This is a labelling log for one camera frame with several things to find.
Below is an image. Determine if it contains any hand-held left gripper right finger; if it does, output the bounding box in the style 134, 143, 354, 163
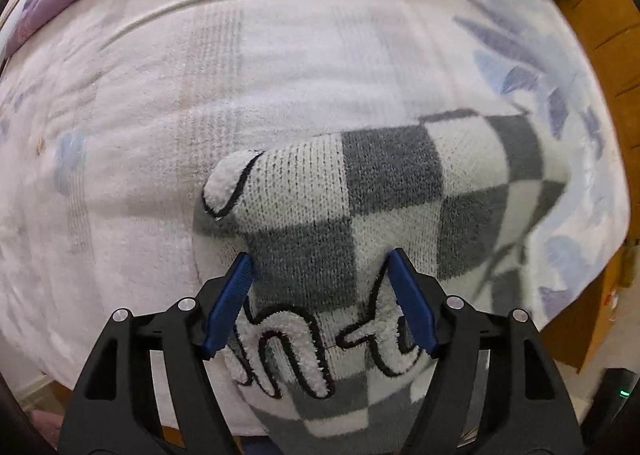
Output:
387, 247, 586, 455

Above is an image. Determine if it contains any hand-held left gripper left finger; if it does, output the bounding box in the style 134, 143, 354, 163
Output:
59, 252, 258, 455

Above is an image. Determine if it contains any grey white checkered cardigan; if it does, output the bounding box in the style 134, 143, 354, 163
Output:
192, 107, 571, 441

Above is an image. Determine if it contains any floral white bed sheet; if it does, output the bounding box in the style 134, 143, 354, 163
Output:
0, 0, 631, 436

